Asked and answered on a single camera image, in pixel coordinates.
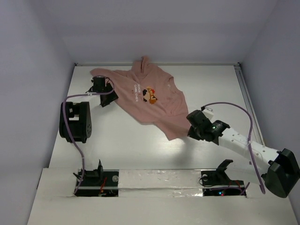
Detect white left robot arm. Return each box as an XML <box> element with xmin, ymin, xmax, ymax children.
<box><xmin>59</xmin><ymin>76</ymin><xmax>114</xmax><ymax>180</ymax></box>

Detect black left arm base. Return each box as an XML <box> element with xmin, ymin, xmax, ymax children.
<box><xmin>75</xmin><ymin>170</ymin><xmax>119</xmax><ymax>197</ymax></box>

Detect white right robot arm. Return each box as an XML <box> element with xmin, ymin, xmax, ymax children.
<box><xmin>187</xmin><ymin>110</ymin><xmax>300</xmax><ymax>198</ymax></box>

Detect aluminium table rail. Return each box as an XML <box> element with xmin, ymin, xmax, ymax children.
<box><xmin>233</xmin><ymin>65</ymin><xmax>265</xmax><ymax>145</ymax></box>
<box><xmin>75</xmin><ymin>62</ymin><xmax>240</xmax><ymax>67</ymax></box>

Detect pink printed t-shirt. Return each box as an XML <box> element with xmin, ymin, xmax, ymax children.
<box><xmin>90</xmin><ymin>56</ymin><xmax>190</xmax><ymax>141</ymax></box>

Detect aluminium back table rail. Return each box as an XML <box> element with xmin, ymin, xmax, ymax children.
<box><xmin>75</xmin><ymin>62</ymin><xmax>240</xmax><ymax>67</ymax></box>

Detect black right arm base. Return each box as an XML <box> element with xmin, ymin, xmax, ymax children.
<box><xmin>198</xmin><ymin>170</ymin><xmax>247</xmax><ymax>197</ymax></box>

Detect white foam front board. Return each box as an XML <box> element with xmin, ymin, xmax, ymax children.
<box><xmin>28</xmin><ymin>168</ymin><xmax>297</xmax><ymax>225</ymax></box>

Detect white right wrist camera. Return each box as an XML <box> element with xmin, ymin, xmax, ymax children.
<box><xmin>201</xmin><ymin>106</ymin><xmax>214</xmax><ymax>120</ymax></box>

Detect aluminium right table rail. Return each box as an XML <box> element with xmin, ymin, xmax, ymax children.
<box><xmin>233</xmin><ymin>65</ymin><xmax>265</xmax><ymax>145</ymax></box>

